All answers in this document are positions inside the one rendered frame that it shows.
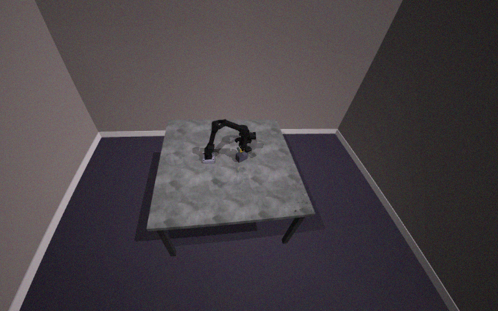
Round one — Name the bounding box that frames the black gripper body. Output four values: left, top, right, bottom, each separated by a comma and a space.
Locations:
235, 137, 252, 153

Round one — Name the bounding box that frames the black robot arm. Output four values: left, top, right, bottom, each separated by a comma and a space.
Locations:
204, 119, 256, 160

